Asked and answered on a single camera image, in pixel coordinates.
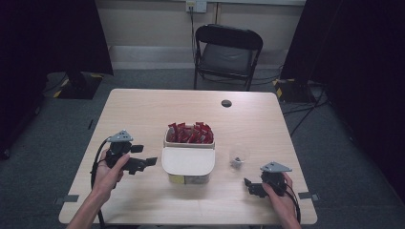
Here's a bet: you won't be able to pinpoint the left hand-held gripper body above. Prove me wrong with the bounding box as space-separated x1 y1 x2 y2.
104 129 135 170

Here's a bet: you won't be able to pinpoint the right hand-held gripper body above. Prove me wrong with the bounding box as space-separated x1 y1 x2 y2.
260 160 293 197

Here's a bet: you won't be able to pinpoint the clear plastic cup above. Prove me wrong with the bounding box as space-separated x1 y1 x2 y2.
227 145 251 172

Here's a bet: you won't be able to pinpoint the white lidded storage box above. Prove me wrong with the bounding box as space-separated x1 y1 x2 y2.
160 125 217 185

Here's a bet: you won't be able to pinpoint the person's right hand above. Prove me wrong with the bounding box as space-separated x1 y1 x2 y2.
261 172 297 218

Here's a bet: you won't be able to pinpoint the person's left hand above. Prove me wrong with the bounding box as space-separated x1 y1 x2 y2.
91 148 132 200

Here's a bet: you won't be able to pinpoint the grey tape strip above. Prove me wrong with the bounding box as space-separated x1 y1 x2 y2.
297 191 320 201
53 194 80 205

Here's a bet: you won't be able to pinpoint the pile of red packets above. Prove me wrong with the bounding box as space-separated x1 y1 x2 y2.
166 121 215 145

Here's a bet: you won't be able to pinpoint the black folding chair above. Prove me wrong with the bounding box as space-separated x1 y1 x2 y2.
193 23 265 93

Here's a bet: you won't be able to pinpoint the black curtain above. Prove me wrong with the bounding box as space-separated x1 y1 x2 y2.
279 0 405 204
0 0 115 160

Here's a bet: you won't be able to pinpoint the left hand-held gripper cable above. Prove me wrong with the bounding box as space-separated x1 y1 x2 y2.
90 137 111 229

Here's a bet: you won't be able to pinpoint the hand-held gripper cable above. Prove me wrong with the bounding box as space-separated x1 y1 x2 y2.
90 137 111 229
284 186 303 224

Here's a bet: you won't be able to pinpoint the right hand-held gripper cable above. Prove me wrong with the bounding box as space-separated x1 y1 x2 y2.
284 186 303 224

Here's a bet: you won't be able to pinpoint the black floor cables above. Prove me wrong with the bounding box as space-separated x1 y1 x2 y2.
282 85 330 138

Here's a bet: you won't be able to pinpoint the black wall cable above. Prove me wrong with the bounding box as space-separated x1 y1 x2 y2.
189 6 198 63

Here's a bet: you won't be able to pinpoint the white wall outlet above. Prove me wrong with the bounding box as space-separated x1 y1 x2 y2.
185 0 208 14

